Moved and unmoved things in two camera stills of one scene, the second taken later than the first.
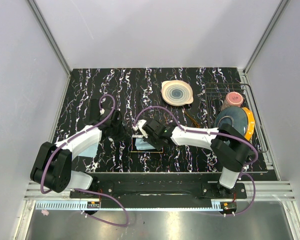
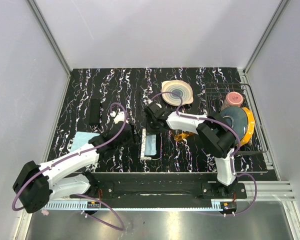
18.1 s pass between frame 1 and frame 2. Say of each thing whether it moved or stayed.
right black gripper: moved
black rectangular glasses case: stayed
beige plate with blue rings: stayed
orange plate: stayed
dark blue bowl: stayed
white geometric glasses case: moved
